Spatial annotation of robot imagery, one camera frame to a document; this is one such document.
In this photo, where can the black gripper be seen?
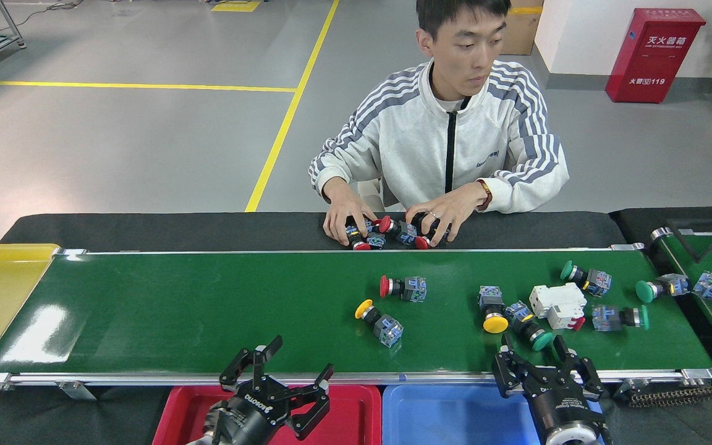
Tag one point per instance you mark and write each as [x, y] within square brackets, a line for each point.
[251, 417]
[563, 405]

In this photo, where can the white circuit breaker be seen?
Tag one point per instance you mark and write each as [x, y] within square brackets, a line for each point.
[557, 303]

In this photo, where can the long green conveyor belt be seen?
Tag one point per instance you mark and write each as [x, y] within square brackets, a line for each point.
[207, 309]

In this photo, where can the red fire extinguisher box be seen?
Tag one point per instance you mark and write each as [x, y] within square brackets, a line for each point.
[652, 55]

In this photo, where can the person's right hand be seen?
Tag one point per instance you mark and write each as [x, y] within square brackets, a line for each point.
[343, 210]

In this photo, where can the yellow push button switch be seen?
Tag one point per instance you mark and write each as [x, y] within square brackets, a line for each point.
[387, 329]
[495, 322]

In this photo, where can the brown cardboard box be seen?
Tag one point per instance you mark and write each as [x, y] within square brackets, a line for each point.
[520, 34]

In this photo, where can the red plastic tray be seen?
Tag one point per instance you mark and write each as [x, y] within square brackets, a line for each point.
[356, 420]

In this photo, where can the person's left hand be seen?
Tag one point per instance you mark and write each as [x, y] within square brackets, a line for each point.
[455, 207]

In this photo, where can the blue plastic tray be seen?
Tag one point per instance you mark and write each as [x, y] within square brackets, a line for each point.
[455, 420]

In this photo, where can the person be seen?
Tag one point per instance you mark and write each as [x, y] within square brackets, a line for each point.
[418, 136]

